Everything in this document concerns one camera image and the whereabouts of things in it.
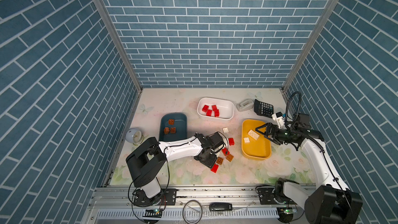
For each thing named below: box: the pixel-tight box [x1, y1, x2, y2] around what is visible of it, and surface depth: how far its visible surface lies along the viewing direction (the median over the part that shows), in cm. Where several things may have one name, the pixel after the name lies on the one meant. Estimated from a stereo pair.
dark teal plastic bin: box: [158, 112, 188, 142], surface depth 98 cm
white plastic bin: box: [196, 96, 235, 121], surface depth 110 cm
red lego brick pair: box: [211, 104, 220, 118], surface depth 107 cm
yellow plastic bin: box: [241, 119, 272, 161], surface depth 94 cm
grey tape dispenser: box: [236, 99, 254, 112], surface depth 110 cm
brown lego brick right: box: [225, 153, 234, 163], surface depth 87 cm
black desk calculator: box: [253, 99, 274, 119], surface depth 110 cm
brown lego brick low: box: [216, 156, 224, 165], surface depth 86 cm
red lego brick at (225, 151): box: [221, 147, 231, 157], surface depth 88 cm
